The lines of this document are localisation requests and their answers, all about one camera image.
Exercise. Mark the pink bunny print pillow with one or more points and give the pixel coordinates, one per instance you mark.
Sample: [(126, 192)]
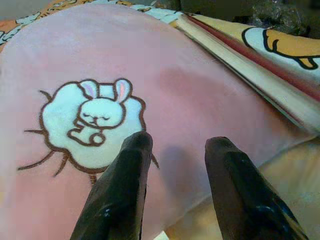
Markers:
[(140, 87)]

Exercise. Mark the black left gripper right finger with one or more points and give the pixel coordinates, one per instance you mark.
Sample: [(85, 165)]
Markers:
[(245, 197)]

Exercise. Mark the orange cartoon print blanket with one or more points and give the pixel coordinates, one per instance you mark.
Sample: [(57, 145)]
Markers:
[(287, 55)]

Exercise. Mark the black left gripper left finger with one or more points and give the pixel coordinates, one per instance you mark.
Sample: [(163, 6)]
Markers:
[(117, 195)]

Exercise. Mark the dark fuzzy fabric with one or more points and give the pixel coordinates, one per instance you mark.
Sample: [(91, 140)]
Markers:
[(250, 11)]

